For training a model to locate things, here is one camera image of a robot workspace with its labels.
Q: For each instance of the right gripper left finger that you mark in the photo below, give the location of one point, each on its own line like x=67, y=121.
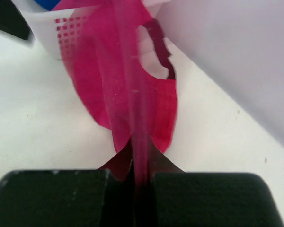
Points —
x=63, y=198

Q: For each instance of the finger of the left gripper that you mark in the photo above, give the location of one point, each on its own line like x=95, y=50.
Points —
x=12, y=22

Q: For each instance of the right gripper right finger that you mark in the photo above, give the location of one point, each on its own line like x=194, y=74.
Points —
x=199, y=199

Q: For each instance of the pink baseball cap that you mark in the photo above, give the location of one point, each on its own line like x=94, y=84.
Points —
x=100, y=51

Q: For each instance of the white plastic basket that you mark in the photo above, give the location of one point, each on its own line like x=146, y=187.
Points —
x=49, y=30

